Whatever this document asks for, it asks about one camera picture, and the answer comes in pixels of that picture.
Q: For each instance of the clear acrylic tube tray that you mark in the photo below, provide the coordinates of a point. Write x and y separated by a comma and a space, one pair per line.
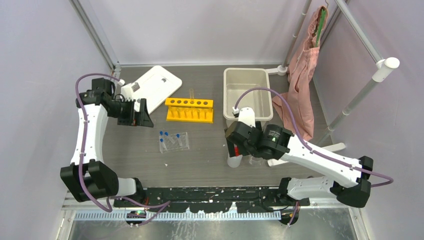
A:
175, 147

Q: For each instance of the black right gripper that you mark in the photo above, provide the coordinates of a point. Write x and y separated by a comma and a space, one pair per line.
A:
231, 146

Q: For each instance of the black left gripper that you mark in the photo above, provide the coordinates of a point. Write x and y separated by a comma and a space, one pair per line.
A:
144, 119

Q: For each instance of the white garment rack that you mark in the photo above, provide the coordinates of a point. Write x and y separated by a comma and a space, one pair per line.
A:
386, 123

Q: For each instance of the white red wash bottle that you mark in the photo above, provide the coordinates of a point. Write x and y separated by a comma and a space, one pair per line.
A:
234, 162

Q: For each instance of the pink cloth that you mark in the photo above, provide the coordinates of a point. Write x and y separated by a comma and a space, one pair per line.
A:
300, 73

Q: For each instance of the aluminium frame rail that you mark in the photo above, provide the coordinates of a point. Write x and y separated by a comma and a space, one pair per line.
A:
134, 216

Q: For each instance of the yellow test tube rack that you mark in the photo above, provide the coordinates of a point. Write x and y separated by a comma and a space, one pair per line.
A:
191, 110

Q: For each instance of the clear glass test tube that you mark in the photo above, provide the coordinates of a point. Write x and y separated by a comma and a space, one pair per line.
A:
191, 93

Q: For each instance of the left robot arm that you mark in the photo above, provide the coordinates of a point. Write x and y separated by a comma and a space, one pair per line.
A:
87, 177

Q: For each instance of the green clothes hanger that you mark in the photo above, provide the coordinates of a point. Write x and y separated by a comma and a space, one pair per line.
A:
323, 14

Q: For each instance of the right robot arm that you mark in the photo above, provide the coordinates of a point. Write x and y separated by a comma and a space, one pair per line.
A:
343, 178

